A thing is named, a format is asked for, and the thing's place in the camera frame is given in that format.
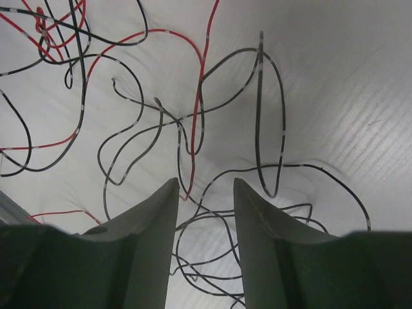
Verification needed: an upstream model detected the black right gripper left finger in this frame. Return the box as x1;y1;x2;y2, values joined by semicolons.
1;178;179;308

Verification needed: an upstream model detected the aluminium extrusion rail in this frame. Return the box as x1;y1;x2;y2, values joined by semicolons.
0;191;35;225

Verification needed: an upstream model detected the multicolour wire bundle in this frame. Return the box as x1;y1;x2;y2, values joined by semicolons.
0;0;373;309

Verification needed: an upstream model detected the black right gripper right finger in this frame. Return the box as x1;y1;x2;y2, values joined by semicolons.
234;178;411;308

